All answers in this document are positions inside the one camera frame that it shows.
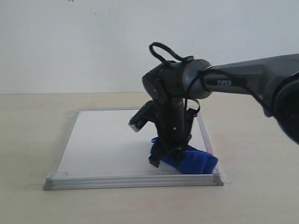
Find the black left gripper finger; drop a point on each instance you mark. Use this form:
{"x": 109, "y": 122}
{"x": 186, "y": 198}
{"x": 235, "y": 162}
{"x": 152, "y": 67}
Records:
{"x": 180, "y": 159}

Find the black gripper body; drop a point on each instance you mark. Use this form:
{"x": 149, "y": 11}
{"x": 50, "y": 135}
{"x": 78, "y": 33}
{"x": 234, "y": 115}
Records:
{"x": 174, "y": 123}

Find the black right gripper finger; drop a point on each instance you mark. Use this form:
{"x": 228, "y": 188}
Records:
{"x": 160, "y": 155}

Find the blue microfibre cloth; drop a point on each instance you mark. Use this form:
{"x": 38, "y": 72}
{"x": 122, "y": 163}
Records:
{"x": 197, "y": 162}

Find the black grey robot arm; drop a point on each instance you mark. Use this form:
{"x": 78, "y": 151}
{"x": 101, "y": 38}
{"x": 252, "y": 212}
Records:
{"x": 273, "y": 82}

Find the white board with aluminium frame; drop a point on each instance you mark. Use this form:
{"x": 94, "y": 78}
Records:
{"x": 100, "y": 151}

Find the clear tape front right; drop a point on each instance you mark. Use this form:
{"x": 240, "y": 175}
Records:
{"x": 225, "y": 176}

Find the clear tape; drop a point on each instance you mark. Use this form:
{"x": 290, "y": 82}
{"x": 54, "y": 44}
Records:
{"x": 42, "y": 178}
{"x": 72, "y": 114}
{"x": 225, "y": 176}

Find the clear tape back left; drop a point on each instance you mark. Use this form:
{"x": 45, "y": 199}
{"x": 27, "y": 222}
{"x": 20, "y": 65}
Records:
{"x": 72, "y": 114}

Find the clear tape front left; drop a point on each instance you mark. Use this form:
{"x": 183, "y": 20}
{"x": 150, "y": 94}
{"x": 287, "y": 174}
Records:
{"x": 42, "y": 178}

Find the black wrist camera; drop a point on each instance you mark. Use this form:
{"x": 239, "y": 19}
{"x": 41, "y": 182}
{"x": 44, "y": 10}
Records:
{"x": 145, "y": 114}

